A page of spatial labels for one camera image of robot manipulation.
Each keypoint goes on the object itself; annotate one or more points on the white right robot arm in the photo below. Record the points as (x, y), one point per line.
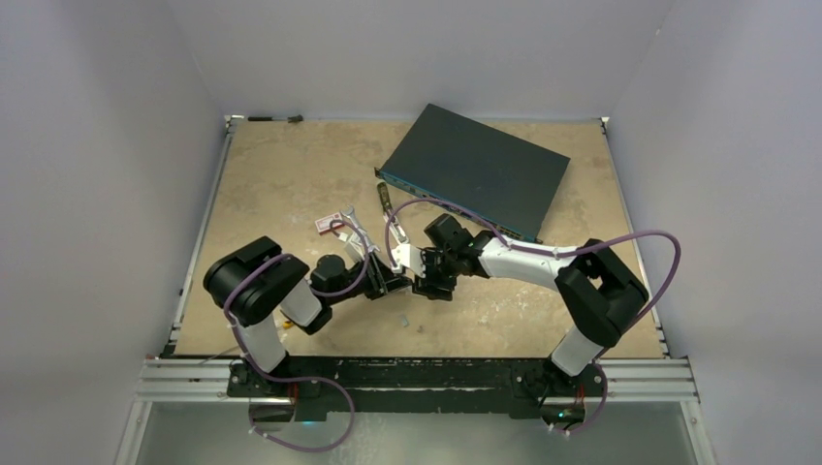
(600, 292)

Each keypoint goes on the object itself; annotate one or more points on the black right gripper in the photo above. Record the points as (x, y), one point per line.
(427, 286)

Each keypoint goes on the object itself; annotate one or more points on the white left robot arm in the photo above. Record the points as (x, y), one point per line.
(252, 282)

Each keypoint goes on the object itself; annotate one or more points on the dark blue network switch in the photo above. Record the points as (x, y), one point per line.
(508, 181)

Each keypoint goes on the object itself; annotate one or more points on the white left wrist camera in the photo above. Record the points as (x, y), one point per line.
(354, 246)

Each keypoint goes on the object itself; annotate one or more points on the red staple box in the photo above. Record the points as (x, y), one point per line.
(330, 224)

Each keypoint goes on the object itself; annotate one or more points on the black screwdriver at wall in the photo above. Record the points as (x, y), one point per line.
(293, 119)

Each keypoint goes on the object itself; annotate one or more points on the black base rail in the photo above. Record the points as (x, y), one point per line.
(519, 388)

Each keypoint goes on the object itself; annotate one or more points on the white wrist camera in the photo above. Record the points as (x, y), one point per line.
(354, 246)
(408, 257)

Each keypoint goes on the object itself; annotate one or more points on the green and white stapler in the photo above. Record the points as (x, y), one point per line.
(395, 227)

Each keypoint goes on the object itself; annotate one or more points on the silver open-end wrench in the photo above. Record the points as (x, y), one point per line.
(349, 214)

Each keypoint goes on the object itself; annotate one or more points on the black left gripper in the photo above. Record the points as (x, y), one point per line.
(381, 279)

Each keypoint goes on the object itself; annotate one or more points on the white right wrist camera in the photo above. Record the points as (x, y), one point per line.
(408, 257)

